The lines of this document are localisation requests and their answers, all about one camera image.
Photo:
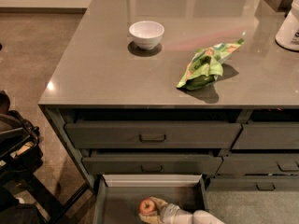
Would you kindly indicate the white ceramic bowl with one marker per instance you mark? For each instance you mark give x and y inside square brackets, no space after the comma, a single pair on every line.
[146,34]

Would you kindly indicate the red apple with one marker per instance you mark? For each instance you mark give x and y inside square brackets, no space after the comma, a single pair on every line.
[147,206]

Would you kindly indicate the white plastic canister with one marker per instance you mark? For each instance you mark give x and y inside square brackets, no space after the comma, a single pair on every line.
[288,33]

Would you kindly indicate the grey counter cabinet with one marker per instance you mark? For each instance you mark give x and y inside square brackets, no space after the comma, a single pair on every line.
[105,76]

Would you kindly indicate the middle right grey drawer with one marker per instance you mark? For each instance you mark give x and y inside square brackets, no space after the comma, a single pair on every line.
[260,164]

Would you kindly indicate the middle left grey drawer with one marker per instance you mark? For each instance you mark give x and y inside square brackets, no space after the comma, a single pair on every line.
[146,163]

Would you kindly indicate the top right grey drawer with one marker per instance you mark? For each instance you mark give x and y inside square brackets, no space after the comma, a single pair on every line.
[268,135]

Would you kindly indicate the open bottom left drawer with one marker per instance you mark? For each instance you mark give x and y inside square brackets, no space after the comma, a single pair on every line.
[118,196]

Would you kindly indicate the grey drawer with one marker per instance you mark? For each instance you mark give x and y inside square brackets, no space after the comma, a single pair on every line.
[146,163]
[268,135]
[260,164]
[152,134]
[254,183]

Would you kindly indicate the green snack bag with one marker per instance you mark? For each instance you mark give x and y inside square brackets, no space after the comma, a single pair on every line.
[206,65]

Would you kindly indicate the top left grey drawer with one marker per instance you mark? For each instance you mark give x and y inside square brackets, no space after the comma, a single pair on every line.
[152,134]

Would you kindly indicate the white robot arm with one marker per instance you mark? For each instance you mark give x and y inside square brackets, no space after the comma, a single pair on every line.
[200,217]

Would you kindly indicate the bottom right grey drawer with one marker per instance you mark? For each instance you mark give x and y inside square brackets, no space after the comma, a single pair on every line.
[254,183]

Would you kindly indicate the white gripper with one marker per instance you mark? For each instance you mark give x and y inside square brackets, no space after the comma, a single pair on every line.
[169,212]

